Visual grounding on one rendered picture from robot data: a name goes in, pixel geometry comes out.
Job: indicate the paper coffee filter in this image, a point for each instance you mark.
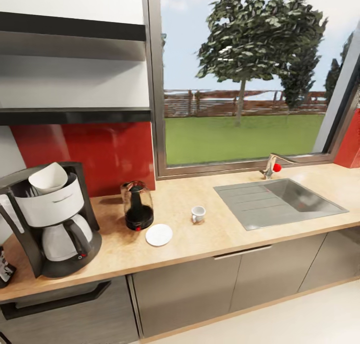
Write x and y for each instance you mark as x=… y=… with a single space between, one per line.
x=49 y=179

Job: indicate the bottle of coffee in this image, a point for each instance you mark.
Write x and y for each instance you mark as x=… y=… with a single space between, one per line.
x=7 y=270

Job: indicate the coffee cup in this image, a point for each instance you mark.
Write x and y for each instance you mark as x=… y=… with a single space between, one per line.
x=198 y=213

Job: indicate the fixed window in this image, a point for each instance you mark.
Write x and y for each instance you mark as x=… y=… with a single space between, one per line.
x=231 y=81

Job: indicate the coffee maker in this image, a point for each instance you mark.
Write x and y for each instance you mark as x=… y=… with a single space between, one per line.
x=58 y=231

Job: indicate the fridge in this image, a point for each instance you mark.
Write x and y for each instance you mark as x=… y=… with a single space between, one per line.
x=10 y=161

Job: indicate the electric kettle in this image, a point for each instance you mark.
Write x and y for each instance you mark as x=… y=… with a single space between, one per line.
x=138 y=206

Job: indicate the saucer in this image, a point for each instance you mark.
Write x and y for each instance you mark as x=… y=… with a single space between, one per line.
x=159 y=235

